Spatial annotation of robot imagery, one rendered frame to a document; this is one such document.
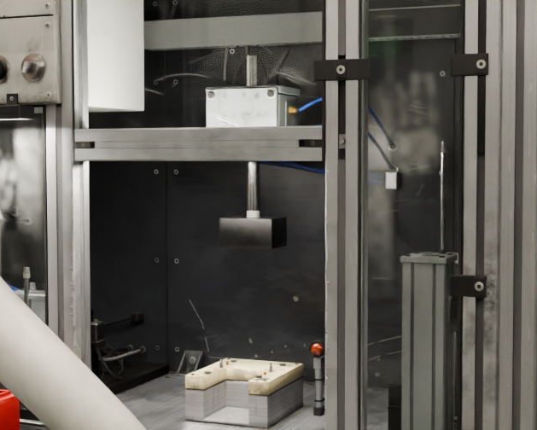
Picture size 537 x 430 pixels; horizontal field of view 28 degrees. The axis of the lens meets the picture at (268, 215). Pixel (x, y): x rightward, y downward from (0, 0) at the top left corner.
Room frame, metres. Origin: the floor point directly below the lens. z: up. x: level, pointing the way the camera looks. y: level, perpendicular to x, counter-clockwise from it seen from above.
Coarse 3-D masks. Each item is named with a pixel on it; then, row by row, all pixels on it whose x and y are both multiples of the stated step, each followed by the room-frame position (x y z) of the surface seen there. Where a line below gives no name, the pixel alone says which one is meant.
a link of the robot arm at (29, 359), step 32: (0, 288) 0.87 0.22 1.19; (0, 320) 0.85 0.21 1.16; (32, 320) 0.86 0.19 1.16; (0, 352) 0.84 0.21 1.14; (32, 352) 0.84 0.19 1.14; (64, 352) 0.85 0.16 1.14; (32, 384) 0.84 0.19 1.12; (64, 384) 0.84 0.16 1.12; (96, 384) 0.85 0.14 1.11; (64, 416) 0.83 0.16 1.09; (96, 416) 0.83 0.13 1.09; (128, 416) 0.84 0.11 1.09
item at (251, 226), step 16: (256, 176) 1.61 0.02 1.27; (256, 192) 1.61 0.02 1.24; (256, 208) 1.61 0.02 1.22; (224, 224) 1.61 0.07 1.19; (240, 224) 1.60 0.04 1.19; (256, 224) 1.59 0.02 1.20; (272, 224) 1.58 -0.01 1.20; (224, 240) 1.61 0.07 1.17; (240, 240) 1.60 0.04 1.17; (256, 240) 1.59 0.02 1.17; (272, 240) 1.58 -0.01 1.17
